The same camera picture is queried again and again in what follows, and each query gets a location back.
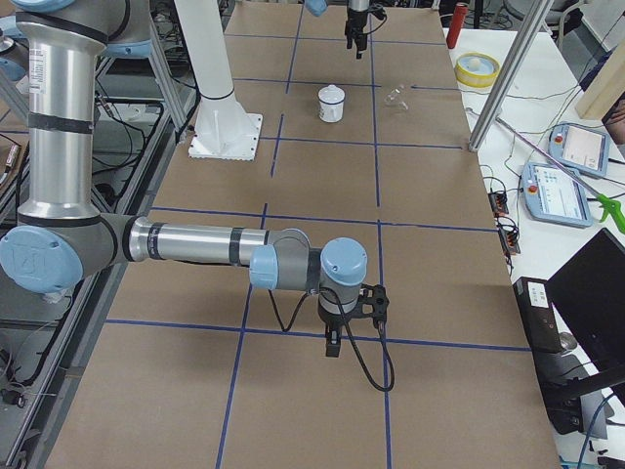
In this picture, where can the teach pendant near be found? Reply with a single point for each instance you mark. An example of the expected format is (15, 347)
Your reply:
(551, 196)

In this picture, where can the teach pendant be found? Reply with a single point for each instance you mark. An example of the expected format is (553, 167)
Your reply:
(580, 147)
(551, 196)

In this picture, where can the wooden board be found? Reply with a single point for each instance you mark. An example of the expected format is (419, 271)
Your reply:
(605, 89)

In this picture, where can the metal reacher grabber green handle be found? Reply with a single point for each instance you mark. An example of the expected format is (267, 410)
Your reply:
(610, 206)

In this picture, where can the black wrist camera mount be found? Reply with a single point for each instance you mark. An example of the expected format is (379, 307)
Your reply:
(372, 303)

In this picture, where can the orange black connector board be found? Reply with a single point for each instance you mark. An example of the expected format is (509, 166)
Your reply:
(499, 203)

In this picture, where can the clear glass funnel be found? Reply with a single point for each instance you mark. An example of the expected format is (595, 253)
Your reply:
(395, 99)

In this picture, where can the black monitor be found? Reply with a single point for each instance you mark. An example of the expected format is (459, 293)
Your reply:
(588, 292)

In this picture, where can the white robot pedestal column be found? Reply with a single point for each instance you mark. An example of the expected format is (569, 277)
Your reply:
(222, 129)

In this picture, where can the white enamel cup blue rim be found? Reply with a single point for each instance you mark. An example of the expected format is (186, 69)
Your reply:
(330, 112)

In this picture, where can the white enamel cup lid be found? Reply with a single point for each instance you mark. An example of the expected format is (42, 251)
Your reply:
(331, 95)

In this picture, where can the red cylinder tube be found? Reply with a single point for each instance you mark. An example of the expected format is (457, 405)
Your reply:
(456, 25)

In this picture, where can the teach pendant far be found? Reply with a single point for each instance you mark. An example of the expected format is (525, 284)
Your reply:
(580, 147)

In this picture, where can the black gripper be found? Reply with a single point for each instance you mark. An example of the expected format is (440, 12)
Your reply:
(354, 21)
(333, 322)

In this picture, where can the black desktop computer box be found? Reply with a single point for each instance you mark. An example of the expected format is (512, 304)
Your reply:
(538, 318)

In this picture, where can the aluminium frame post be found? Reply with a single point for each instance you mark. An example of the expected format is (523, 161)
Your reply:
(520, 46)

